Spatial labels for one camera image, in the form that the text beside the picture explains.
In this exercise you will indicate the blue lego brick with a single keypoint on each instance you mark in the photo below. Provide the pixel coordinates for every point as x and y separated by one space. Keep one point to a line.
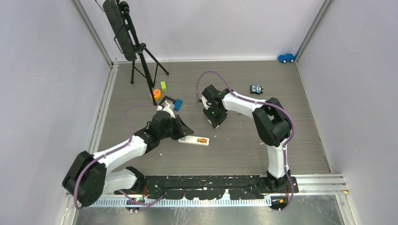
177 104

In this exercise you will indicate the orange toy block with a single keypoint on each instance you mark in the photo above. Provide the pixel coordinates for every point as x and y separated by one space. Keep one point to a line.
157 94

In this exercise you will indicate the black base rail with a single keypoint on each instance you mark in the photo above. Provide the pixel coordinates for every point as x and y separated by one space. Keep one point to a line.
209 187

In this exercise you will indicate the black square tray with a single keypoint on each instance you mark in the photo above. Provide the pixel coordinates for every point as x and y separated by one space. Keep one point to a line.
167 102

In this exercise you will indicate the black tripod stand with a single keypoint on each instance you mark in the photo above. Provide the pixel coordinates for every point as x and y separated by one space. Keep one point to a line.
139 48

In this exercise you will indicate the long white remote control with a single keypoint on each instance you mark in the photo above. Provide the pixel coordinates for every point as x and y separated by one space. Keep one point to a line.
192 140

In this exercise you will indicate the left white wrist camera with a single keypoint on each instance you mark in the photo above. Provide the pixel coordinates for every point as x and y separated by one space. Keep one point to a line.
167 108

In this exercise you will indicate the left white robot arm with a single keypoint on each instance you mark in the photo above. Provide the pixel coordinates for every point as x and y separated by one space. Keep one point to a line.
92 175

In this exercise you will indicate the black light panel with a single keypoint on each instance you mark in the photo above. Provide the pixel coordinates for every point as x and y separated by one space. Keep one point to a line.
117 21

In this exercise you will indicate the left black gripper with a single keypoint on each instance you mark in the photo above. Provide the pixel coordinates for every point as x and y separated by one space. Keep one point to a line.
182 130

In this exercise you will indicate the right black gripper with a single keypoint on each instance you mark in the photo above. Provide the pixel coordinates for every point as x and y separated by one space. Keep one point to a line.
216 122

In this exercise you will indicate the green toy block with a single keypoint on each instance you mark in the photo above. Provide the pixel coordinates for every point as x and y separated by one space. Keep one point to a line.
163 86

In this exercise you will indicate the blue toy car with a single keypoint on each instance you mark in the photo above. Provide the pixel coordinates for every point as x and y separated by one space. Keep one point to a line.
284 58

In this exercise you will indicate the small blue robot toy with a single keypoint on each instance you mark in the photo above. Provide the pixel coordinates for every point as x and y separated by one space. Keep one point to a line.
256 89

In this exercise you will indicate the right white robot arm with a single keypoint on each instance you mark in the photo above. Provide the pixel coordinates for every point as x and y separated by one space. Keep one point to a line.
273 124

